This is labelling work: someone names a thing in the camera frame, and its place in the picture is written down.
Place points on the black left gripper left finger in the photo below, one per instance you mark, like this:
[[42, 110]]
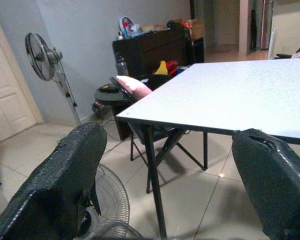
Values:
[[52, 180]]

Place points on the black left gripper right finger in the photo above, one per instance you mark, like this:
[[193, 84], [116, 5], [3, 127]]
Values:
[[272, 180]]

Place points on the grey floor fan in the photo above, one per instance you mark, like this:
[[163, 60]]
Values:
[[110, 200]]

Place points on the black power strip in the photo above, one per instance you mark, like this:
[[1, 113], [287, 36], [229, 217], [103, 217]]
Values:
[[98, 107]]

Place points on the white folding table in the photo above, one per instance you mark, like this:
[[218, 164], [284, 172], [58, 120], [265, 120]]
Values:
[[222, 100]]

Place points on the cream panelled door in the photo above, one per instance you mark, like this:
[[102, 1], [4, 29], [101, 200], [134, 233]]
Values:
[[7, 92]]

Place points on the round black side table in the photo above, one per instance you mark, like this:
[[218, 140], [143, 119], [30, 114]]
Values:
[[110, 96]]

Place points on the black folding chair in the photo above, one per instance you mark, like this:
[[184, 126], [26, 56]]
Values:
[[160, 140]]

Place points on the black smartphone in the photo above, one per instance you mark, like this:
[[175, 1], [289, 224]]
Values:
[[122, 88]]

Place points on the clear water bottle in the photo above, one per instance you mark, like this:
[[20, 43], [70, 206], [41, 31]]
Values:
[[121, 65]]

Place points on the yellow and red bag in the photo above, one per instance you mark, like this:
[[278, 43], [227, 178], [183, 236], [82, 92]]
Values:
[[166, 67]]

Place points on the dark wooden sideboard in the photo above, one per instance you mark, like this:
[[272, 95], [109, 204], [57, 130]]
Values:
[[155, 52]]

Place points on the white and blue clothes iron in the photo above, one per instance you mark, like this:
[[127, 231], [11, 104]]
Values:
[[125, 26]]

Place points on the orange cardboard box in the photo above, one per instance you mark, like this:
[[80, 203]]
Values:
[[195, 27]]

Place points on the grey standing pedestal fan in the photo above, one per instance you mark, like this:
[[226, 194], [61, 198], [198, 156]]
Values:
[[43, 60]]

